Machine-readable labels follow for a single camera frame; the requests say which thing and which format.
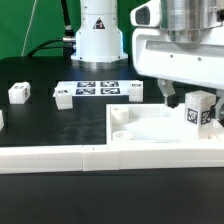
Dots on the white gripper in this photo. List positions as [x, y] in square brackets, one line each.
[199, 64]

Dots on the white square tabletop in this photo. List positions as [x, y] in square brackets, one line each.
[155, 123]

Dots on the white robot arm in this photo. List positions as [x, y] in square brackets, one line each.
[173, 41]

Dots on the white U-shaped fence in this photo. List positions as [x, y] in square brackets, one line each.
[110, 157]

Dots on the fiducial tag sheet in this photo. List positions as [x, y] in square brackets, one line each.
[96, 88]

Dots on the white block left edge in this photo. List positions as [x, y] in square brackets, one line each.
[1, 120]

